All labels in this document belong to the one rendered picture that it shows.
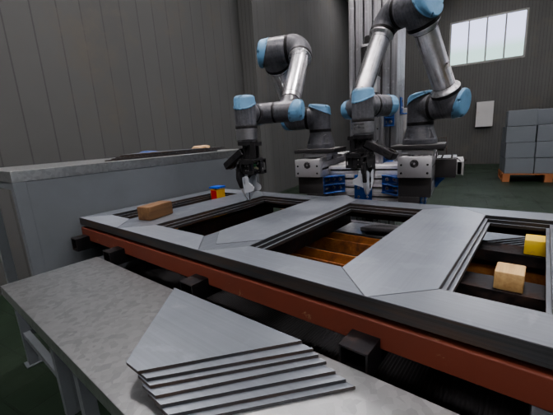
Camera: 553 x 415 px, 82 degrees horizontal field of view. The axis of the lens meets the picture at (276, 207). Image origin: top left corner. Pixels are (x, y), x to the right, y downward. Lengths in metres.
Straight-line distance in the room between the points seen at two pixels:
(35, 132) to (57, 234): 2.06
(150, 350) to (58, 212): 1.02
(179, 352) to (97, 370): 0.15
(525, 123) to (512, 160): 0.68
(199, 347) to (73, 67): 3.42
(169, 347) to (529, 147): 7.35
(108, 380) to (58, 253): 0.98
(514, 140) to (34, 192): 7.27
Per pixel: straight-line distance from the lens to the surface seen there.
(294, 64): 1.37
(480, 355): 0.56
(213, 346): 0.57
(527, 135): 7.57
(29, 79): 3.58
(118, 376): 0.64
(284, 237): 0.93
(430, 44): 1.46
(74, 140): 3.65
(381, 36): 1.45
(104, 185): 1.58
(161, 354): 0.58
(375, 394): 0.54
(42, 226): 1.53
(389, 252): 0.77
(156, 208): 1.26
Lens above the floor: 1.11
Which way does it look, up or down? 12 degrees down
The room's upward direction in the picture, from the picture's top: 4 degrees counter-clockwise
